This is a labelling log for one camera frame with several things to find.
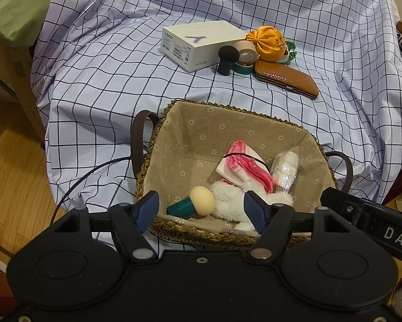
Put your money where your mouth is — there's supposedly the white phone box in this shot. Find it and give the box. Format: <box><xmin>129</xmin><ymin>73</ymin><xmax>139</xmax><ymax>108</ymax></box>
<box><xmin>161</xmin><ymin>20</ymin><xmax>248</xmax><ymax>73</ymax></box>

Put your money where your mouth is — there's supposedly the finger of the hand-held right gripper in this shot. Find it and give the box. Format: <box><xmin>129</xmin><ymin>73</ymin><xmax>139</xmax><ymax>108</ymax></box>
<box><xmin>320</xmin><ymin>187</ymin><xmax>366</xmax><ymax>225</ymax></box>

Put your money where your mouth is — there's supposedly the dark red velvet cloth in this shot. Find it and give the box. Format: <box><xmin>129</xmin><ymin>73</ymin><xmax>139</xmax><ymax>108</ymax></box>
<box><xmin>384</xmin><ymin>171</ymin><xmax>402</xmax><ymax>206</ymax></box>

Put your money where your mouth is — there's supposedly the pink and white cloth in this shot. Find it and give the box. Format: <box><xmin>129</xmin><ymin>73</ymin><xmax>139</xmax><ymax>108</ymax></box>
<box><xmin>216</xmin><ymin>141</ymin><xmax>275</xmax><ymax>193</ymax></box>

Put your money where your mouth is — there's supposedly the green tape roll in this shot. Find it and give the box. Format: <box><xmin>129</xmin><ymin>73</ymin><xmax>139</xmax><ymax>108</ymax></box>
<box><xmin>233</xmin><ymin>39</ymin><xmax>258</xmax><ymax>74</ymax></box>

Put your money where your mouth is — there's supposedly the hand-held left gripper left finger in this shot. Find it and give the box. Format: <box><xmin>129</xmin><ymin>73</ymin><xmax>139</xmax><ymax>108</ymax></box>
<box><xmin>52</xmin><ymin>191</ymin><xmax>159</xmax><ymax>263</ymax></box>

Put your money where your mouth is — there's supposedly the orange satin pouch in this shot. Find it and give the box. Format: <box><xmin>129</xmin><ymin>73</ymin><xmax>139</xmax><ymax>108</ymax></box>
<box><xmin>246</xmin><ymin>26</ymin><xmax>286</xmax><ymax>61</ymax></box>

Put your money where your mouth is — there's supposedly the black cable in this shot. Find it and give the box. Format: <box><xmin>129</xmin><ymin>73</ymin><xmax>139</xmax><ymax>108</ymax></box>
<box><xmin>52</xmin><ymin>156</ymin><xmax>139</xmax><ymax>224</ymax></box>

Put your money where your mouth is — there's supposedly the white plush toy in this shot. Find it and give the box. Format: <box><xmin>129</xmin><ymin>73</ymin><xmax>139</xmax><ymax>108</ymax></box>
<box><xmin>210</xmin><ymin>179</ymin><xmax>294</xmax><ymax>232</ymax></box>

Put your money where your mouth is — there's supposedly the white checked blanket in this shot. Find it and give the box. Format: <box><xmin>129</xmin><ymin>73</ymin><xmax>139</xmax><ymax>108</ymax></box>
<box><xmin>30</xmin><ymin>0</ymin><xmax>402</xmax><ymax>208</ymax></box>

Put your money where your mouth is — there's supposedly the black mushroom sponge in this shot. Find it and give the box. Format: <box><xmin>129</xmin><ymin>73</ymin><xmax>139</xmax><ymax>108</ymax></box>
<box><xmin>217</xmin><ymin>45</ymin><xmax>241</xmax><ymax>76</ymax></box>

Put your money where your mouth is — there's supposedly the beige sponge with green handle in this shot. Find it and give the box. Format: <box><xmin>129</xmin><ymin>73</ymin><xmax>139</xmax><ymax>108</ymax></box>
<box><xmin>166</xmin><ymin>187</ymin><xmax>216</xmax><ymax>217</ymax></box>

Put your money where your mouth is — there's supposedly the green and white plush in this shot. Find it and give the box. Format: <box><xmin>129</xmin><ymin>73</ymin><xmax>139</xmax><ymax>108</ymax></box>
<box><xmin>276</xmin><ymin>40</ymin><xmax>297</xmax><ymax>64</ymax></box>

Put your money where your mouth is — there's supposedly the woven basket with floral lining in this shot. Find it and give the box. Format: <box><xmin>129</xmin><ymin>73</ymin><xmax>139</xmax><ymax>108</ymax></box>
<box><xmin>130</xmin><ymin>99</ymin><xmax>353</xmax><ymax>247</ymax></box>

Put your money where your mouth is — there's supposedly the brown leather case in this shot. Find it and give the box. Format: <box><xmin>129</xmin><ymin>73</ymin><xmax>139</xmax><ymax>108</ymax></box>
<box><xmin>254</xmin><ymin>60</ymin><xmax>320</xmax><ymax>100</ymax></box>

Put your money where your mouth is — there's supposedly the clear plastic packet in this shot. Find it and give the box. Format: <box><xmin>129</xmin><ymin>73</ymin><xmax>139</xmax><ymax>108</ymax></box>
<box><xmin>271</xmin><ymin>147</ymin><xmax>300</xmax><ymax>197</ymax></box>

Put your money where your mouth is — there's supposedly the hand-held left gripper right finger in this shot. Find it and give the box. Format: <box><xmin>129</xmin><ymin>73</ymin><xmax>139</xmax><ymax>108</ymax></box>
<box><xmin>243</xmin><ymin>191</ymin><xmax>356</xmax><ymax>262</ymax></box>

